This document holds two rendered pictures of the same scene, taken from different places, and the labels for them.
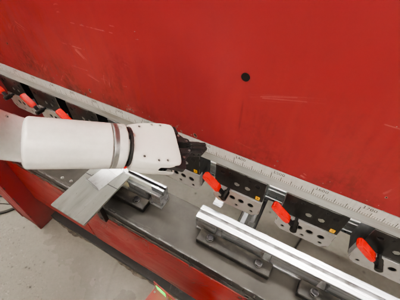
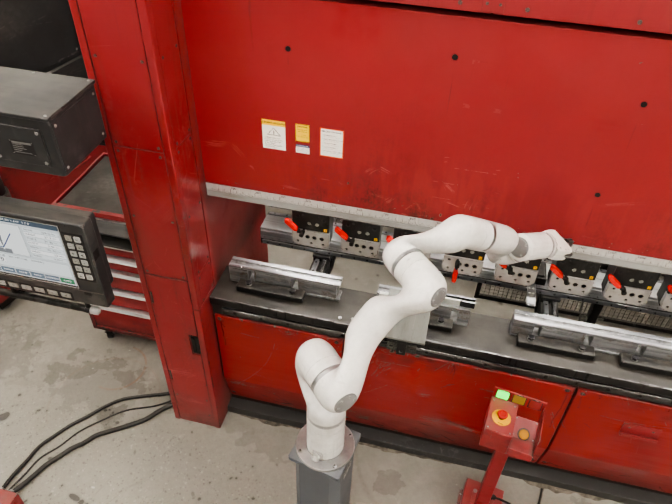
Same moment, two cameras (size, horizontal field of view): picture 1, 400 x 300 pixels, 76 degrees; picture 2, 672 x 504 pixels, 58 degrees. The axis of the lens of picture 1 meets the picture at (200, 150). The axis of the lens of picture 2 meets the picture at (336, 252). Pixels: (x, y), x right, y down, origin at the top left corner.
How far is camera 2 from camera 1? 1.72 m
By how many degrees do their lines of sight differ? 13
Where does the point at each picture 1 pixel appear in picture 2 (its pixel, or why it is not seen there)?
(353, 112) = (659, 207)
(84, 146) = (546, 245)
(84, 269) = not seen: hidden behind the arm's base
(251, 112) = (597, 214)
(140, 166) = (558, 254)
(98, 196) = (418, 319)
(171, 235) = (490, 345)
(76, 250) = (289, 442)
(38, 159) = (535, 253)
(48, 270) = (265, 474)
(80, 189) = not seen: hidden behind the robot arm
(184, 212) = (489, 324)
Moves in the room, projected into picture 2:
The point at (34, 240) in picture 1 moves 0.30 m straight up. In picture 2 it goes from (219, 444) to (212, 409)
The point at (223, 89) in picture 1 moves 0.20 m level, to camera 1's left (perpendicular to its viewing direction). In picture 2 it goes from (579, 202) to (526, 211)
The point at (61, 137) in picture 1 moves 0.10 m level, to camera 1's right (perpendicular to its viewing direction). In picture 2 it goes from (539, 241) to (568, 236)
